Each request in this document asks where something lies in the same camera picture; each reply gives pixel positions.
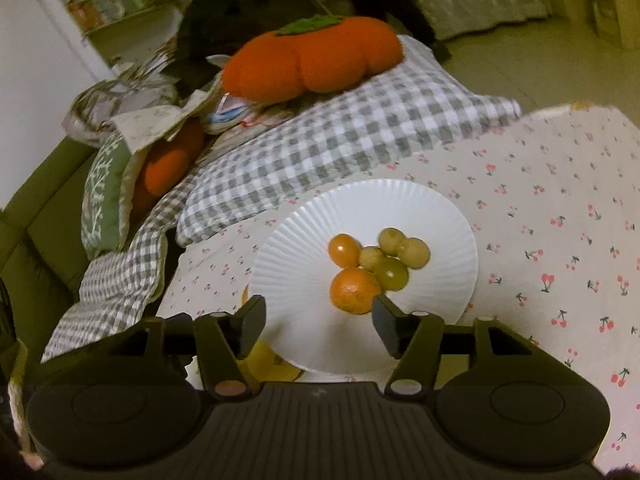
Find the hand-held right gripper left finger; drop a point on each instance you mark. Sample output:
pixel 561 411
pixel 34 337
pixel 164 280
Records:
pixel 250 325

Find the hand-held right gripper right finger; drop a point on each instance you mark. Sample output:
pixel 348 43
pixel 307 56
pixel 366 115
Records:
pixel 387 325

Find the orange tangerine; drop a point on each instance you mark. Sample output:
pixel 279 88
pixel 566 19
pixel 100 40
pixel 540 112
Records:
pixel 354 290
pixel 344 250
pixel 245 297

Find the round yellow pear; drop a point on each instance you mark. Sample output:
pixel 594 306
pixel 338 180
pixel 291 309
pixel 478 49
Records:
pixel 272 367

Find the green tangerine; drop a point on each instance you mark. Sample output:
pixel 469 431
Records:
pixel 391 275

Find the small yellow longan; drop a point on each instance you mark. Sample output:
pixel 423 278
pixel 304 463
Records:
pixel 371 258
pixel 415 252
pixel 391 239

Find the white ribbed plate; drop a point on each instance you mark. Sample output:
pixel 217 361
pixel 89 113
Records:
pixel 300 260

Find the grey checked quilt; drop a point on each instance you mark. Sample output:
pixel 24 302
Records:
pixel 125 280

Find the cherry print tablecloth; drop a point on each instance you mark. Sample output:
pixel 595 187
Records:
pixel 550 260

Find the orange persimmon plush cushion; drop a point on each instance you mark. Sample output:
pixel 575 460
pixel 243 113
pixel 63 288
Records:
pixel 310 60
pixel 167 165

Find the grey checked cushion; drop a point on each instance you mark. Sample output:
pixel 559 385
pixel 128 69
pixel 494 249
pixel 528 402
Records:
pixel 325 145

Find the green cushion white branch pattern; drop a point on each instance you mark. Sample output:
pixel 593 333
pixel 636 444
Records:
pixel 102 195

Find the flat magazine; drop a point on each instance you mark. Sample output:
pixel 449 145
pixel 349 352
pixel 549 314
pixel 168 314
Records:
pixel 265 117

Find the plastic bag with packets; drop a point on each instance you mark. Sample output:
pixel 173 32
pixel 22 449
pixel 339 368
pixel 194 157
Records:
pixel 230 107

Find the green sofa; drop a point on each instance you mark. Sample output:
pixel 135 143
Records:
pixel 45 230

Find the beige floral cloth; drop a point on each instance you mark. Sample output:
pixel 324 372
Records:
pixel 145 120

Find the crumpled clear plastic bag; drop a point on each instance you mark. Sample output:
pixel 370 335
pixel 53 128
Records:
pixel 87 110

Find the dark cloth bundle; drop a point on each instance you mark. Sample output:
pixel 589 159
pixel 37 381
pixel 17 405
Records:
pixel 240 10

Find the white storage shelf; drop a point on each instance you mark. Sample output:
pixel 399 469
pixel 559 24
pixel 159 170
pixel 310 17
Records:
pixel 100 0

